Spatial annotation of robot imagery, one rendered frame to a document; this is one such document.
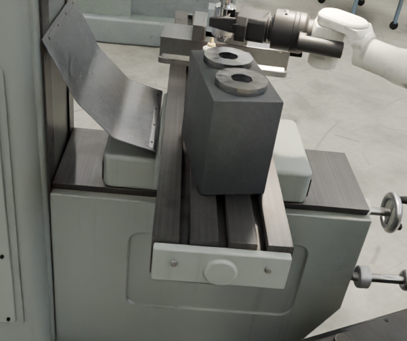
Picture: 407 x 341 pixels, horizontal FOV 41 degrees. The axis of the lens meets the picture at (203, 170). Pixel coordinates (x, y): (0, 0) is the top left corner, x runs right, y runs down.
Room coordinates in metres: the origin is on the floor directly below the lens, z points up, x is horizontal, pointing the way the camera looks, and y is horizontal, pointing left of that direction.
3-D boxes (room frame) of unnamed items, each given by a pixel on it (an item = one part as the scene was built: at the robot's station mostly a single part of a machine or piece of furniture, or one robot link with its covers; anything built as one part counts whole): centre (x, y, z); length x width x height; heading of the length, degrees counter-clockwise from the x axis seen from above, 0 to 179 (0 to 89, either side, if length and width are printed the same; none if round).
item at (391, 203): (1.24, -0.50, 0.65); 0.16 x 0.12 x 0.12; 95
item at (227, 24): (1.17, 0.00, 1.14); 0.06 x 0.02 x 0.03; 82
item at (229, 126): (0.90, -0.03, 1.05); 0.22 x 0.12 x 0.20; 15
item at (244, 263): (1.26, 0.00, 0.91); 1.24 x 0.23 x 0.08; 5
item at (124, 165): (1.20, 0.00, 0.81); 0.50 x 0.35 x 0.12; 95
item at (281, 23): (1.19, -0.09, 1.14); 0.13 x 0.12 x 0.10; 172
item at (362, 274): (1.11, -0.54, 0.53); 0.22 x 0.06 x 0.06; 95
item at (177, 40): (1.44, -0.01, 1.01); 0.35 x 0.15 x 0.11; 92
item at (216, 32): (1.20, 0.00, 1.13); 0.05 x 0.05 x 0.06
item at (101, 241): (1.20, -0.03, 0.45); 0.80 x 0.30 x 0.60; 95
